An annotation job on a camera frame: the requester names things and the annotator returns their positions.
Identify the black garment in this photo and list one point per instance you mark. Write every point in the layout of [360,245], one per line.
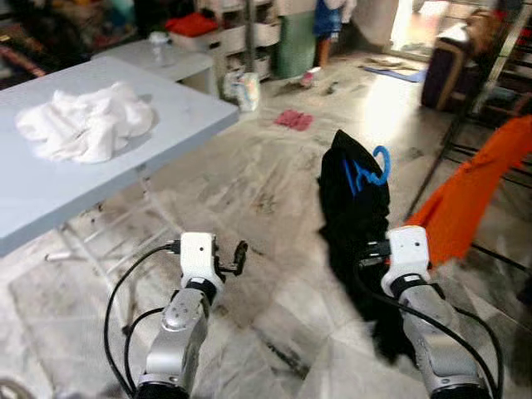
[353,216]

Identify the blue plastic hanger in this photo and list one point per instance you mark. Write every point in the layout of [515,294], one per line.
[386,166]

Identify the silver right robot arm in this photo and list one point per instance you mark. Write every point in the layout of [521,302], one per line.
[432,341]

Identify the orange shirt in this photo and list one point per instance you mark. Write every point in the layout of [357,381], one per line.
[465,199]

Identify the red floor cloth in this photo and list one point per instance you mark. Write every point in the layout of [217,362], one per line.
[293,120]

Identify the grey folding table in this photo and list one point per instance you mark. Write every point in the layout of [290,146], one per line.
[83,191]

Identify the white plastic bag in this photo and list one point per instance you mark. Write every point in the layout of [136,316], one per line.
[245,91]

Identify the blue floor mat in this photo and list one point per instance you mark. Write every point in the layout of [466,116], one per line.
[399,75]

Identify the dark purple suitcase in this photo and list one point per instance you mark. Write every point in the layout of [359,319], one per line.
[445,75]

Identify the beige cloth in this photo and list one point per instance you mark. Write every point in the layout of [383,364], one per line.
[386,60]

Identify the white crumpled cloth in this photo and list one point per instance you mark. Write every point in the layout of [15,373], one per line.
[83,125]

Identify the small white table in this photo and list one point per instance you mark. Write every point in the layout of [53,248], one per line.
[179,62]

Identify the white shelf unit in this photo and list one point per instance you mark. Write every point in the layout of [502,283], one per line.
[249,37]

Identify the black drying rack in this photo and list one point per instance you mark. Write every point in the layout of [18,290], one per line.
[511,79]

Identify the clear glass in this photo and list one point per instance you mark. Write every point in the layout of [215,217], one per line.
[160,50]

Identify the red bundle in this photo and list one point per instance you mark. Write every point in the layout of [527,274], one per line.
[191,25]

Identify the person in blue shorts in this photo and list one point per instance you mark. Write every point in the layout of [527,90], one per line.
[327,21]

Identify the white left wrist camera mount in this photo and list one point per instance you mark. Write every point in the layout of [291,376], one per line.
[198,253]

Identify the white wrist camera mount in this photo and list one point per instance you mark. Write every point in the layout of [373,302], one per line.
[198,253]
[409,249]

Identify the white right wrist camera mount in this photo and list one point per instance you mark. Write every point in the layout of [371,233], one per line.
[409,249]

